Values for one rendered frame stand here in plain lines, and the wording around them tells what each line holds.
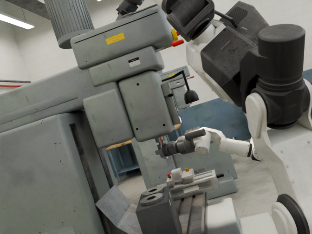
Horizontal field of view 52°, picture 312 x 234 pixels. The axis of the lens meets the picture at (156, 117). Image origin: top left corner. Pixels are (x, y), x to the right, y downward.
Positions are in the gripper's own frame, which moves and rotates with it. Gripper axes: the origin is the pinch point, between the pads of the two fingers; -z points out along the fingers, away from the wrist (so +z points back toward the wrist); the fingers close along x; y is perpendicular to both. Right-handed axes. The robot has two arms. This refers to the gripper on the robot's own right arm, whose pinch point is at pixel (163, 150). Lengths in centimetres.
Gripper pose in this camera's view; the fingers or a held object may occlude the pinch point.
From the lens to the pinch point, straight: 162.3
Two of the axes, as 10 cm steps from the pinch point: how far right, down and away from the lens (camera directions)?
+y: 3.2, 9.5, 0.2
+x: -5.1, 1.9, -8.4
